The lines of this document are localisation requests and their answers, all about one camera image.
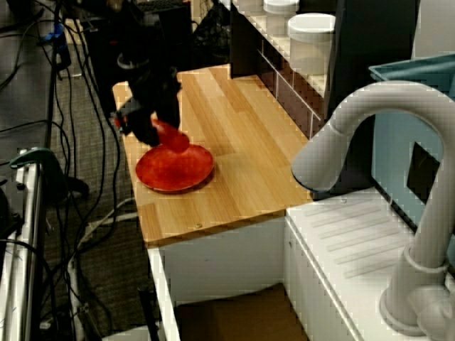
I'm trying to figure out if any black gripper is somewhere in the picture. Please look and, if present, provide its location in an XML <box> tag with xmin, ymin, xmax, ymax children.
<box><xmin>122</xmin><ymin>65</ymin><xmax>183</xmax><ymax>147</ymax></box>

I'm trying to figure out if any red toy sausage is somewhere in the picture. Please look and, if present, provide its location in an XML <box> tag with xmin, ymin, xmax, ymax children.
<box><xmin>112</xmin><ymin>116</ymin><xmax>191</xmax><ymax>155</ymax></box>

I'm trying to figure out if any red round plate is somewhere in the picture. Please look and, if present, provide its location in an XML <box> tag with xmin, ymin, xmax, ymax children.
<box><xmin>134</xmin><ymin>143</ymin><xmax>215</xmax><ymax>193</ymax></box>

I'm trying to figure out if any black computer case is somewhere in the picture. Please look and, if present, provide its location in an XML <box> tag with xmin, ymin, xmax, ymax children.
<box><xmin>84</xmin><ymin>1</ymin><xmax>195</xmax><ymax>118</ymax></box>

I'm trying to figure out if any green clamp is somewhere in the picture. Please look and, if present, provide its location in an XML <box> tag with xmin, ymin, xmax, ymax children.
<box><xmin>9</xmin><ymin>146</ymin><xmax>90</xmax><ymax>200</ymax></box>

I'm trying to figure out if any blue tape piece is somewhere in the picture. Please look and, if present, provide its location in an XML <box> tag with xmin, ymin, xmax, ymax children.
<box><xmin>43</xmin><ymin>22</ymin><xmax>68</xmax><ymax>51</ymax></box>

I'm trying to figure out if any small white lidded container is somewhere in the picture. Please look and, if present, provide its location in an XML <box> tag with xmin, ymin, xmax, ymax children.
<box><xmin>262</xmin><ymin>0</ymin><xmax>301</xmax><ymax>36</ymax></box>

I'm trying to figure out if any large white lidded container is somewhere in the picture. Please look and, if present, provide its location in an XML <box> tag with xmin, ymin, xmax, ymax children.
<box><xmin>287</xmin><ymin>13</ymin><xmax>337</xmax><ymax>76</ymax></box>

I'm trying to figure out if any white toy sink cabinet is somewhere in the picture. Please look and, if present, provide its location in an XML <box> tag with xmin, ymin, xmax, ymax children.
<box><xmin>147</xmin><ymin>188</ymin><xmax>455</xmax><ymax>341</ymax></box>

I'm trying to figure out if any dark upright panel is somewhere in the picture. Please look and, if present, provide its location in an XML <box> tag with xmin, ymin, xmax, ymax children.
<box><xmin>322</xmin><ymin>0</ymin><xmax>421</xmax><ymax>125</ymax></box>

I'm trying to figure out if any grey toy faucet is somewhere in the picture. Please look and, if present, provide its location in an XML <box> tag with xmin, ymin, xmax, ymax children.
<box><xmin>290</xmin><ymin>80</ymin><xmax>455</xmax><ymax>338</ymax></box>

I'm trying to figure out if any teal plastic bin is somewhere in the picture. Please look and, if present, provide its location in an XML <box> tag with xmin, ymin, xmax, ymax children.
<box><xmin>368</xmin><ymin>53</ymin><xmax>455</xmax><ymax>221</ymax></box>

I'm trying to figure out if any black cable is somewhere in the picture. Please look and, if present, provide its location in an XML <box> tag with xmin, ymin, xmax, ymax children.
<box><xmin>65</xmin><ymin>21</ymin><xmax>124</xmax><ymax>228</ymax></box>
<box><xmin>0</xmin><ymin>119</ymin><xmax>77</xmax><ymax>271</ymax></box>

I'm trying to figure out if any metal frame rail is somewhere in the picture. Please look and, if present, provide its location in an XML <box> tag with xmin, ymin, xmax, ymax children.
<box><xmin>0</xmin><ymin>151</ymin><xmax>48</xmax><ymax>341</ymax></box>

